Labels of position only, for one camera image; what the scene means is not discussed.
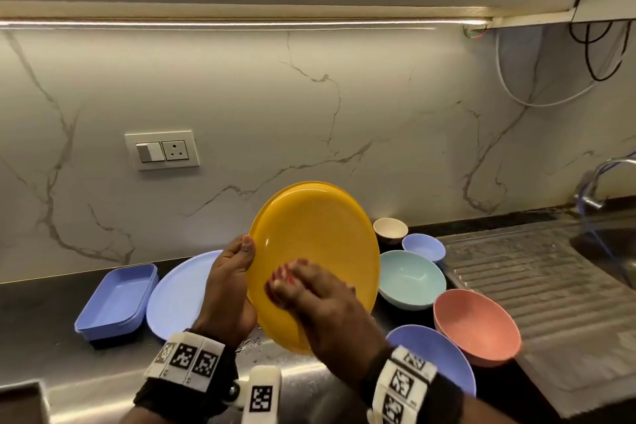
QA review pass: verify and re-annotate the person's left hand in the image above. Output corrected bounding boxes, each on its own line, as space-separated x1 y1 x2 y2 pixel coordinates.
191 233 258 350

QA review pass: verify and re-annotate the person's right hand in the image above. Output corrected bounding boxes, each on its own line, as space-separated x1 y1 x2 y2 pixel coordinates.
264 258 394 390

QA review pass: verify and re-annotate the light blue plate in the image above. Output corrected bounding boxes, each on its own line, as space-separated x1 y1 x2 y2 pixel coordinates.
146 249 225 341

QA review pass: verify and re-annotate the red checkered cloth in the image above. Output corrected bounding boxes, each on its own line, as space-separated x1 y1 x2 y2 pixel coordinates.
270 264 300 290

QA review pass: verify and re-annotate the teal bowl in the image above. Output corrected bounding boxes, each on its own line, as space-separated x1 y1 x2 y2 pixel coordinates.
378 250 447 311

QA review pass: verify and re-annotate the yellow plate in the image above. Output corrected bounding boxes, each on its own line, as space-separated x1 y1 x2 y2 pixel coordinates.
246 181 381 356

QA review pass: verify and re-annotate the small cream bowl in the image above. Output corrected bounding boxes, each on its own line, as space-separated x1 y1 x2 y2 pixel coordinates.
372 217 409 246

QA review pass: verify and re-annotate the large blue bowl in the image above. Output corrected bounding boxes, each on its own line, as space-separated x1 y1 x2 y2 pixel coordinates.
386 324 477 398

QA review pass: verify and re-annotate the small blue bowl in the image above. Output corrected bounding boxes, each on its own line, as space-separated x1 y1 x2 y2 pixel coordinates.
401 233 447 263

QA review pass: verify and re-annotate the pink bowl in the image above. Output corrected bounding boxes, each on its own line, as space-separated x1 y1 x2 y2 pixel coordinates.
433 289 523 368

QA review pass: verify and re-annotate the person's right forearm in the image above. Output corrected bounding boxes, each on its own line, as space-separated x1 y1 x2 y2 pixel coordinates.
459 396 517 424

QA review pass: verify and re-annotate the person's left forearm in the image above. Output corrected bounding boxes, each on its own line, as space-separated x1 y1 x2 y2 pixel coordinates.
119 406 170 424

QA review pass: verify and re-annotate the left wrist marker band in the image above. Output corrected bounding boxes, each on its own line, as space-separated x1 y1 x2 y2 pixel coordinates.
132 329 239 419

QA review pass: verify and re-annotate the wrist marker band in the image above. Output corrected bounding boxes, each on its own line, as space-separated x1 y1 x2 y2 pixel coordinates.
360 344 466 424
132 329 239 419

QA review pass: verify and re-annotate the right wrist marker band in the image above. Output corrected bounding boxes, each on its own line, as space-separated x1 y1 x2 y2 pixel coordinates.
360 344 466 424

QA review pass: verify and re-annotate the blue rectangular tray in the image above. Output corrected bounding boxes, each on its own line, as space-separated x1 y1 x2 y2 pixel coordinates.
74 263 160 343

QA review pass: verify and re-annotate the LED light strip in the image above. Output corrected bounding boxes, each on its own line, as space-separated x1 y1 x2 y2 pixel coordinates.
0 17 490 32

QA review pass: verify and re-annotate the steel faucet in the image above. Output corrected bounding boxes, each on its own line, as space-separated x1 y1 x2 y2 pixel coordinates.
574 158 636 213

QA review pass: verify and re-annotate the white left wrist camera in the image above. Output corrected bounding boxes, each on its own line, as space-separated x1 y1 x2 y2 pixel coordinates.
231 364 283 424

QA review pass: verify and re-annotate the white wall switch socket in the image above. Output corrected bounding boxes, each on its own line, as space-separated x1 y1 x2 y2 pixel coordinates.
124 130 201 172

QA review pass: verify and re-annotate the blue hose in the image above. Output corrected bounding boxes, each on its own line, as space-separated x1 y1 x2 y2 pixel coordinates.
578 152 636 266

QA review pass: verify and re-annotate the white cable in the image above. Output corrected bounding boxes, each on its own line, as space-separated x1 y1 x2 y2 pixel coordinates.
495 23 632 108

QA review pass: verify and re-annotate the black cable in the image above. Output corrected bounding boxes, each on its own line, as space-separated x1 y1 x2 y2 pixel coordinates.
568 21 633 83

